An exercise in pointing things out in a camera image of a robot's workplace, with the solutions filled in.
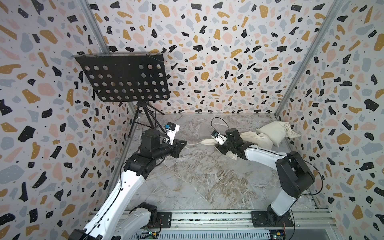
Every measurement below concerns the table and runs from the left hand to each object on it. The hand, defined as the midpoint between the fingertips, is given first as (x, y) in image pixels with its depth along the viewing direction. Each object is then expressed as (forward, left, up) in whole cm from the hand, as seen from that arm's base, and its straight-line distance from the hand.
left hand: (187, 142), depth 70 cm
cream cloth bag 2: (+22, -59, -21) cm, 66 cm away
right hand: (+14, -18, -19) cm, 30 cm away
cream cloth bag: (+17, -41, -21) cm, 50 cm away
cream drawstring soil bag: (+9, -14, -13) cm, 21 cm away
